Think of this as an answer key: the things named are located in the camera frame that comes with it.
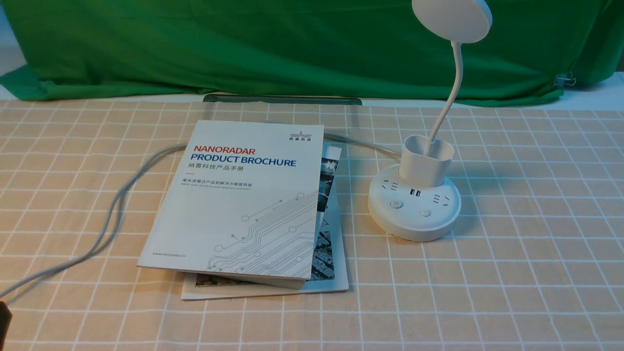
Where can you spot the white desk lamp power strip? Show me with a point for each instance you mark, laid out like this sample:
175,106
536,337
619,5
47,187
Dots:
416,200

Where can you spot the white product brochure booklet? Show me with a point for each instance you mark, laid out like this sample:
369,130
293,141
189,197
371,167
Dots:
242,204

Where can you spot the photo magazine under brochure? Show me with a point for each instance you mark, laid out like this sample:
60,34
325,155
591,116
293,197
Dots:
328,272

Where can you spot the green backdrop cloth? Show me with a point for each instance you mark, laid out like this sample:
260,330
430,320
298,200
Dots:
347,48

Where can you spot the orange checked tablecloth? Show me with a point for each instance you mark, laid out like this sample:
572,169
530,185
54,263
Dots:
535,261

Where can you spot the silver binder clip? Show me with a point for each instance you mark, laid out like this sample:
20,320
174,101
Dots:
562,81

